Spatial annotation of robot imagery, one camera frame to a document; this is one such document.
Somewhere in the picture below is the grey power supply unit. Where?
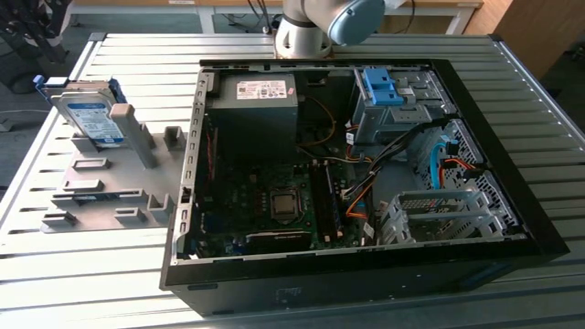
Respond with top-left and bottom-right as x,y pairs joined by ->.
206,72 -> 302,162

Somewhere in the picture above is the green motherboard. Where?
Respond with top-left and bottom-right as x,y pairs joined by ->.
194,158 -> 370,258

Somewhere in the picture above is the black PC case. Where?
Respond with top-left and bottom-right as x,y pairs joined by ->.
159,58 -> 572,317

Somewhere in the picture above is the green RAM stick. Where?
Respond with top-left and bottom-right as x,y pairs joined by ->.
69,193 -> 118,203

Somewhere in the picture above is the black graphics card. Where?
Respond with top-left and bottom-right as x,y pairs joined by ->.
244,228 -> 315,255

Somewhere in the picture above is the grey parts rack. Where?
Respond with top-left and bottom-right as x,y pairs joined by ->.
39,104 -> 190,234

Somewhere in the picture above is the wooden desk white frame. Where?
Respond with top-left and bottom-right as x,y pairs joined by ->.
69,0 -> 486,35

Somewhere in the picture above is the orange red power wire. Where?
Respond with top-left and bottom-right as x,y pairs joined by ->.
442,158 -> 487,180

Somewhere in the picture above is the silver optical drive cage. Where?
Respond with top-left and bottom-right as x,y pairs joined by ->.
351,66 -> 459,145

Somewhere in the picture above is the CPU socket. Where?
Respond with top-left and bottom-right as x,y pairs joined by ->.
268,186 -> 303,222

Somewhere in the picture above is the silver CPU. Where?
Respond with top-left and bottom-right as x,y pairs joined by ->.
272,195 -> 298,215

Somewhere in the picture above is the silver disk bay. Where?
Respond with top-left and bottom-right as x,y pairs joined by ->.
378,187 -> 510,245

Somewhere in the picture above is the black wire bundle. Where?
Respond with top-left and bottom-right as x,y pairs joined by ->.
340,118 -> 447,202

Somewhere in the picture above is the hard disk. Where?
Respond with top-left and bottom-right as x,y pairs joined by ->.
35,75 -> 130,150

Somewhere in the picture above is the black RAM stick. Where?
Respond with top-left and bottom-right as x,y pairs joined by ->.
308,159 -> 334,241

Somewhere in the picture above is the light blue data wire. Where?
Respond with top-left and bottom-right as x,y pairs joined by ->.
430,139 -> 454,190

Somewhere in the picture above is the orange yellow wire bundle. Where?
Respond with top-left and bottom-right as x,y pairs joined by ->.
346,195 -> 370,220

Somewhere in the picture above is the blue plastic cage latch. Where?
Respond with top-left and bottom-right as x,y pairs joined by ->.
360,68 -> 407,106

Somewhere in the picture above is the white floor cable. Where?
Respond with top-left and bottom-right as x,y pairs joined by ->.
0,108 -> 51,117

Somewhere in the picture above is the wooden cabinet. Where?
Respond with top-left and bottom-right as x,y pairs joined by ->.
464,0 -> 585,82

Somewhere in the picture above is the red black twisted wire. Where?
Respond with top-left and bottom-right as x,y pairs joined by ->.
206,128 -> 220,182

